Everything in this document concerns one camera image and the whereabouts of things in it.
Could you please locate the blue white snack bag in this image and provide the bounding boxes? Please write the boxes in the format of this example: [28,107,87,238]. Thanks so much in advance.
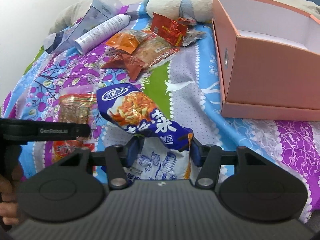
[96,83,193,181]

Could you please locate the orange snack packet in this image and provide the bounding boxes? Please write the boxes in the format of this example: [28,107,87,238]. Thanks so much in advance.
[105,30,151,54]

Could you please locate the clear red dried snack packet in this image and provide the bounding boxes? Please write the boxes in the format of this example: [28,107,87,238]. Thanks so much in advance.
[132,34,180,69]

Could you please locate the pink cardboard box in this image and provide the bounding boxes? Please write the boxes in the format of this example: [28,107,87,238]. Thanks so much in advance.
[213,0,319,121]

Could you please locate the red foil snack packet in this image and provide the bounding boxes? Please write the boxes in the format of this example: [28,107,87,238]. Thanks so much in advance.
[150,12,197,47]

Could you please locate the translucent blue plastic bag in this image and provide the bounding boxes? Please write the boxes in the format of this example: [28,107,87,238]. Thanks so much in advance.
[43,0,124,55]

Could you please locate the person's left hand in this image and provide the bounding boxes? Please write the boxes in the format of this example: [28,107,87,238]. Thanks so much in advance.
[1,163,23,226]

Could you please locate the clear red noodle snack packet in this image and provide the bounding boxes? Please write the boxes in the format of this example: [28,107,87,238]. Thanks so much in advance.
[52,93,96,163]

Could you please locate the dark red snack packet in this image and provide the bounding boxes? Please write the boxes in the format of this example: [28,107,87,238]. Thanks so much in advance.
[101,51,150,81]

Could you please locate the grey duvet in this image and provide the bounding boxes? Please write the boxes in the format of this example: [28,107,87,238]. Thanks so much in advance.
[48,0,319,34]

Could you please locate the white spray can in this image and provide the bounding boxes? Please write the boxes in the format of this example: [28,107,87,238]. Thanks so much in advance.
[74,14,131,55]

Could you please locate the white blue plush toy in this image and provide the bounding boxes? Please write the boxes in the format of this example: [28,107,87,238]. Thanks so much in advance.
[143,0,213,23]

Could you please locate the colourful floral bed sheet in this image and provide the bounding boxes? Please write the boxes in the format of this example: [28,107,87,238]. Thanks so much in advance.
[0,0,320,224]

